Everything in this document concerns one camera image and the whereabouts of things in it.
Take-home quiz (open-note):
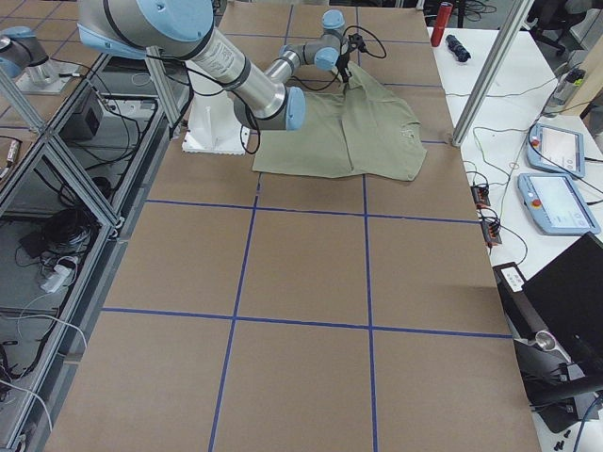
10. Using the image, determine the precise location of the black power adapter box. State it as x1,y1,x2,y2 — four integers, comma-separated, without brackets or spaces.
59,98,103,140

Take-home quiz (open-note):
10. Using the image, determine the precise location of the aluminium frame post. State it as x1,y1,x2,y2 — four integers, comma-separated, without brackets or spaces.
451,0,534,147

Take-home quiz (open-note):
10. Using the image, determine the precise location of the blue teach pendant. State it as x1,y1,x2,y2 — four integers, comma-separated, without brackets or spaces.
526,122,585,178
517,173,601,236

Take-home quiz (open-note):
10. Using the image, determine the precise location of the near blue teach pendant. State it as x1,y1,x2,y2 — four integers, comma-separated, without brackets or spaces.
517,173,601,236

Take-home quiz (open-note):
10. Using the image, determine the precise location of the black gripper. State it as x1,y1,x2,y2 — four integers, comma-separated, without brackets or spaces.
337,52,352,85

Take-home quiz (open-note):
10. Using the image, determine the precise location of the far blue teach pendant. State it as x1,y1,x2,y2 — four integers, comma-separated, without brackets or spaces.
526,122,585,178

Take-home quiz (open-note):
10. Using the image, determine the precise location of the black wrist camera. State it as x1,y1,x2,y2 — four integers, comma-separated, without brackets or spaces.
348,33,367,53

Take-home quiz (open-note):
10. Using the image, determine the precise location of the orange black connector module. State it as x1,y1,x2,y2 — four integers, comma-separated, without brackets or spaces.
470,184,491,208

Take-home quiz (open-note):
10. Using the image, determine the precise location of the red cylinder tube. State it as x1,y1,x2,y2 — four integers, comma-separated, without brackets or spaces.
431,2,453,47

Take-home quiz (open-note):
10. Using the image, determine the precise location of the olive green long-sleeve shirt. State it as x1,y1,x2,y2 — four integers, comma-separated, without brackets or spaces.
253,63,427,182

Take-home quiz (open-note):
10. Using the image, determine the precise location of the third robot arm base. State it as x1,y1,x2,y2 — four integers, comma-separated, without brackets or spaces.
1,26,80,95

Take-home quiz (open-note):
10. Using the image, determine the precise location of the white camera pedestal column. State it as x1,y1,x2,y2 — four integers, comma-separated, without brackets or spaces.
182,88,248,155

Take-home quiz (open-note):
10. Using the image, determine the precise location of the folded dark blue umbrella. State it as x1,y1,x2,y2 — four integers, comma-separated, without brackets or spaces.
446,34,471,63

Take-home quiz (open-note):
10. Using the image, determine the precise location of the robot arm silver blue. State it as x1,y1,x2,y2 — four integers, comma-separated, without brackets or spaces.
265,9,351,84
78,0,306,131

